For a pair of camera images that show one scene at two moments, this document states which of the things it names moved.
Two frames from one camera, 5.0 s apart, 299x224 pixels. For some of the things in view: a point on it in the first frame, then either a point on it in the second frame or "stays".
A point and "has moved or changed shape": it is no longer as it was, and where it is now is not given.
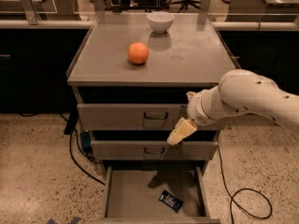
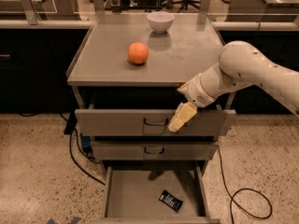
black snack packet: [170, 201] stays
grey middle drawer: [154, 150] stays
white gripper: [195, 108] to [196, 91]
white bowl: [160, 21] stays
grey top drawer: [130, 117] has moved or changed shape
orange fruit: [137, 52] stays
